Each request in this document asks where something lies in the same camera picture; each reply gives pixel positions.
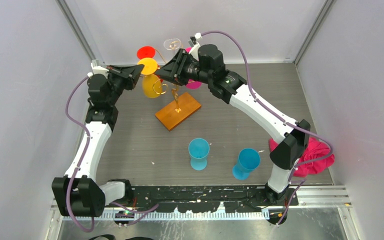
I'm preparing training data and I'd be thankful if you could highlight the yellow plastic wine glass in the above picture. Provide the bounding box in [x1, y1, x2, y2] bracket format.
[137, 57, 166, 99]

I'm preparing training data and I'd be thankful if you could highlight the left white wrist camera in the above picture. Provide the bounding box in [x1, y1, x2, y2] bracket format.
[87, 59, 109, 78]

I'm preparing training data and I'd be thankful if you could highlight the gold wire glass rack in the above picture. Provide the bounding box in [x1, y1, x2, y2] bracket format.
[155, 83, 202, 132]

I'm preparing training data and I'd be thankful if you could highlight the pink crumpled cloth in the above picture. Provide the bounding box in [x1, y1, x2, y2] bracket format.
[268, 137, 336, 178]

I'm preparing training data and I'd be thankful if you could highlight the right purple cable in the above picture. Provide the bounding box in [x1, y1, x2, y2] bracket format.
[200, 30, 335, 226]

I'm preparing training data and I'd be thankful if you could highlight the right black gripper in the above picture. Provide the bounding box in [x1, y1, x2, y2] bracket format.
[154, 49, 212, 87]

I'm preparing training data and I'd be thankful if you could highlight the pink plastic wine glass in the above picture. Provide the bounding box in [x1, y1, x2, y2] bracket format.
[184, 47, 203, 90]

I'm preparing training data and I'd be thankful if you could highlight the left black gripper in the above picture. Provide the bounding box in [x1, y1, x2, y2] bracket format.
[106, 65, 145, 106]

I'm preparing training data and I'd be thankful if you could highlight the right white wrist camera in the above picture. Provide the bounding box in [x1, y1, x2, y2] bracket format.
[188, 32, 202, 60]

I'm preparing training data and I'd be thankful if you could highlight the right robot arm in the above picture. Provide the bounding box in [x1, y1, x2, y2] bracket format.
[155, 44, 311, 205]

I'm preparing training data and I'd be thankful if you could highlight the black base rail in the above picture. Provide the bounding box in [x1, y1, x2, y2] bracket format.
[115, 185, 294, 214]

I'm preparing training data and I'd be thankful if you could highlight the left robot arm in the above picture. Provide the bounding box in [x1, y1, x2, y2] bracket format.
[51, 63, 144, 217]

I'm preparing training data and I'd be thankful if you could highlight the clear wine glass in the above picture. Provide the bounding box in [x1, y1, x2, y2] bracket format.
[163, 37, 183, 51]

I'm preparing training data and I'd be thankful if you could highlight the blue wine glass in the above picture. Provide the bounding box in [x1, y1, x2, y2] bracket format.
[232, 148, 261, 180]
[188, 138, 210, 171]

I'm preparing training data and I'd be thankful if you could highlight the red plastic wine glass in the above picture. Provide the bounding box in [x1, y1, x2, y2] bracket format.
[136, 45, 157, 60]

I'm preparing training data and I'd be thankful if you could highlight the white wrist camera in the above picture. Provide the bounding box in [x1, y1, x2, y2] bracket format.
[87, 59, 109, 78]
[188, 32, 202, 60]

